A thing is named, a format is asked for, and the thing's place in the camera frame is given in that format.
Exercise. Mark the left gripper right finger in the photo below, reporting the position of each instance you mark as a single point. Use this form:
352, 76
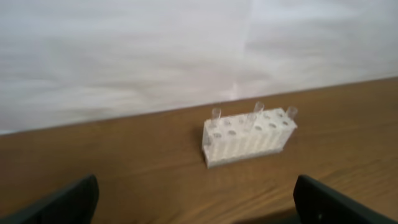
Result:
323, 205

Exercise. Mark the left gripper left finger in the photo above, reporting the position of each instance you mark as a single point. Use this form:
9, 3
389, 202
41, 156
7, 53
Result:
62, 205

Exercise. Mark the clear test tube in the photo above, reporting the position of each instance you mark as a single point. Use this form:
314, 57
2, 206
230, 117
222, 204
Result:
216, 113
292, 112
258, 107
250, 120

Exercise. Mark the white test tube rack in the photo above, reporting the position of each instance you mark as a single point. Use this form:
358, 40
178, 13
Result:
242, 144

